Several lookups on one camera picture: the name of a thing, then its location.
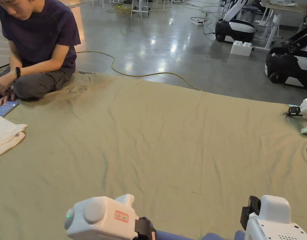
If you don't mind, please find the blue smartphone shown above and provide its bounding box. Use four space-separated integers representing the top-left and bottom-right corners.
0 101 20 118

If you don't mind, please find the black and white robot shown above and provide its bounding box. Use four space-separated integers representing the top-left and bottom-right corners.
215 0 257 43
265 24 307 88

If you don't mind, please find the white-legged table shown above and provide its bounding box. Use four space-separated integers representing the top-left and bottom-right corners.
252 0 307 52

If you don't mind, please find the yellow floor cable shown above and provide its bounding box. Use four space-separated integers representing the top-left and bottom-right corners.
75 51 201 91

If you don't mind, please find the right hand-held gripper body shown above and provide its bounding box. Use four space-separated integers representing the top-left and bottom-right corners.
240 195 307 240

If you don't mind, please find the white foam block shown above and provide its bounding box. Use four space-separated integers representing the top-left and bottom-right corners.
230 40 253 57

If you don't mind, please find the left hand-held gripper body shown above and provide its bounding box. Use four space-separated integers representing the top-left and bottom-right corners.
64 193 157 240

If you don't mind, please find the bed with beige sheet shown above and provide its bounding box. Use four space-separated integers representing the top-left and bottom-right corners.
0 72 307 240

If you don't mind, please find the white power strip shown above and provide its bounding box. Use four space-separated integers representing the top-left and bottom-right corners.
191 17 208 26

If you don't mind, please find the folded white cloth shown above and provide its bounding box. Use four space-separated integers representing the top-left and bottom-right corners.
0 115 28 159

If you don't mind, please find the dark blue shirt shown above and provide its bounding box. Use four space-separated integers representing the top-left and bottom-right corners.
153 229 246 240

